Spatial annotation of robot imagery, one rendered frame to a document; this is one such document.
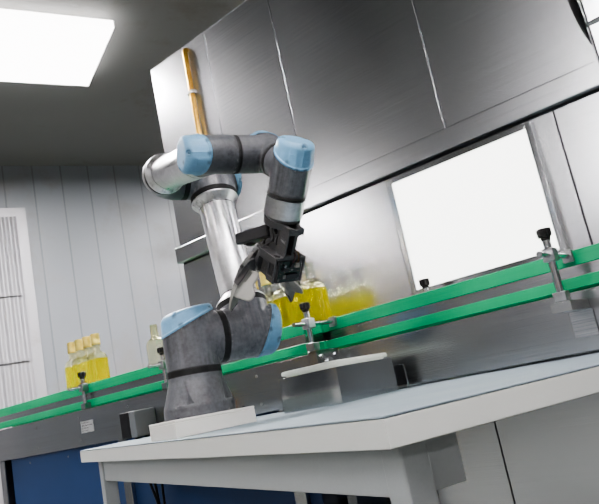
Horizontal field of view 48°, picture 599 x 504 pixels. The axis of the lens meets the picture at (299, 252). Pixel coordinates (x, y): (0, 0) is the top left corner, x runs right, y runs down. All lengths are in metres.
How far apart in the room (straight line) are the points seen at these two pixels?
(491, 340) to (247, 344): 0.54
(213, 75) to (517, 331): 1.48
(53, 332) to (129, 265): 0.74
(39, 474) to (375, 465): 2.17
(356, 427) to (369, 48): 1.49
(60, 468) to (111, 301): 2.56
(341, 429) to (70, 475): 1.98
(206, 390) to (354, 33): 1.20
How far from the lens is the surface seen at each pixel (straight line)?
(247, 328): 1.47
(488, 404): 0.83
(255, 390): 1.88
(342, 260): 2.00
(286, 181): 1.24
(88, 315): 5.10
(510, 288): 1.57
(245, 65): 2.42
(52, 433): 2.73
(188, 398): 1.42
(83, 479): 2.63
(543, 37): 1.84
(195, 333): 1.44
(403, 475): 0.79
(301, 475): 1.01
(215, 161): 1.28
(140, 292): 5.22
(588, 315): 1.49
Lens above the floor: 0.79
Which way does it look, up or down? 12 degrees up
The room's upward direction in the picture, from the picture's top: 11 degrees counter-clockwise
